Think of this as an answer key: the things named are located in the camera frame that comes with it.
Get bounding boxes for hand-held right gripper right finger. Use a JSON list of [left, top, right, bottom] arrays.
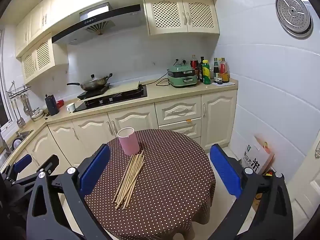
[[209, 144, 293, 240]]

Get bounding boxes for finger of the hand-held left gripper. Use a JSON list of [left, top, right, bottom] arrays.
[[5, 154, 32, 182], [35, 154, 60, 180]]

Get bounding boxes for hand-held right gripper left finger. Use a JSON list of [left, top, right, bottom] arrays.
[[26, 144, 112, 240]]

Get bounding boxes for bundle of wooden chopsticks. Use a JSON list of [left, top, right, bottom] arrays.
[[112, 150, 145, 210]]

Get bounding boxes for pink paper cup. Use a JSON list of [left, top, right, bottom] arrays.
[[117, 127, 139, 156]]

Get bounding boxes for steel kitchen sink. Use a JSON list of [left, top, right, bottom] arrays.
[[5, 129, 34, 155]]

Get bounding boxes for white printed rice bag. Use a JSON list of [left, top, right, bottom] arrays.
[[241, 135, 275, 175]]

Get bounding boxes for hanging metal spatula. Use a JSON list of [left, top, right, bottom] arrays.
[[12, 99, 26, 128]]

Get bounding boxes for stack of bowls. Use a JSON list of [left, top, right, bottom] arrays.
[[31, 107, 45, 120]]

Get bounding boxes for cream base kitchen cabinets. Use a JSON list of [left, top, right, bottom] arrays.
[[0, 89, 238, 175]]

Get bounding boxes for hanging metal ladle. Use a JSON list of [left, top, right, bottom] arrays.
[[21, 94, 33, 117]]

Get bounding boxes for brown polka dot tablecloth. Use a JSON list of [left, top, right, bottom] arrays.
[[84, 129, 217, 240]]

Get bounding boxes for black knife block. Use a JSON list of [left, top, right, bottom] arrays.
[[45, 94, 60, 117]]

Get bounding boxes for kitchen window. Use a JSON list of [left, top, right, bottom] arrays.
[[0, 29, 14, 128]]

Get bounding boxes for white door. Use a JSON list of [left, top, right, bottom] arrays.
[[287, 140, 320, 225]]

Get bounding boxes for black glass gas stove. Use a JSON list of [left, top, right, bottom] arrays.
[[72, 84, 148, 112]]

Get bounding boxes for black wok with lid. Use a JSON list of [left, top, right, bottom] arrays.
[[67, 73, 113, 92]]

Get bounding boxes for beige stone slab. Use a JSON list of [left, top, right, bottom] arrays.
[[80, 81, 140, 101]]

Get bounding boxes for sauce bottle with red label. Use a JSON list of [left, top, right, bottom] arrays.
[[219, 57, 229, 83]]

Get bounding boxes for green bottle with yellow cap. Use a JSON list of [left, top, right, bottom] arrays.
[[202, 60, 211, 85]]

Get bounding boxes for beige kitchen countertop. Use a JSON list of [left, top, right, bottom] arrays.
[[0, 78, 238, 160]]

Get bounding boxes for dark sauce bottle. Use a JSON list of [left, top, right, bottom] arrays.
[[213, 58, 220, 83]]

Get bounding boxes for green electric multi-cooker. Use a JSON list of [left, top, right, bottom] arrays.
[[167, 64, 198, 88]]

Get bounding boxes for cola bottle with red label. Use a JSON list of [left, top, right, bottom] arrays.
[[190, 55, 198, 79]]

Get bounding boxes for black glass range hood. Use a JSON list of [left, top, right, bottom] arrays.
[[51, 2, 142, 46]]

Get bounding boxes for round metal steamer tray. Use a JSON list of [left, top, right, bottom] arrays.
[[275, 0, 313, 39]]

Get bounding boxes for metal wall utensil rack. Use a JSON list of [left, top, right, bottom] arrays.
[[6, 81, 32, 99]]

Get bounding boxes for cream lattice wall cabinet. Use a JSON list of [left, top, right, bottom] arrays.
[[143, 0, 220, 36], [21, 34, 69, 84]]

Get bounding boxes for black power cable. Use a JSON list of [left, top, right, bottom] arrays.
[[156, 72, 171, 87]]

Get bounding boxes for cream upper wall cabinets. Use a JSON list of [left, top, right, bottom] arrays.
[[15, 0, 218, 58]]

